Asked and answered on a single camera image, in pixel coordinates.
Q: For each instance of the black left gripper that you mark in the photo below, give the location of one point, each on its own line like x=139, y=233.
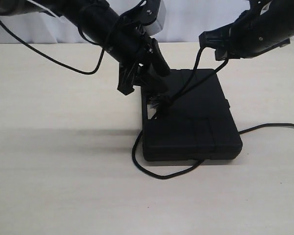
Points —
x=129, y=42

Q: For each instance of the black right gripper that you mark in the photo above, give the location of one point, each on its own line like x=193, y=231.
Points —
x=251, y=35

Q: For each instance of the black plastic carrying case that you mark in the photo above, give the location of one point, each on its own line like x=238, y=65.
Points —
x=198, y=126

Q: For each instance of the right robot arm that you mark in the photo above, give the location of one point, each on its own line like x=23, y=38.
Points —
x=285, y=7

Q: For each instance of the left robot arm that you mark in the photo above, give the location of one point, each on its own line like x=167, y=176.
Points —
x=90, y=17

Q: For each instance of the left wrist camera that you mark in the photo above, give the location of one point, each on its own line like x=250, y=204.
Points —
x=149, y=15

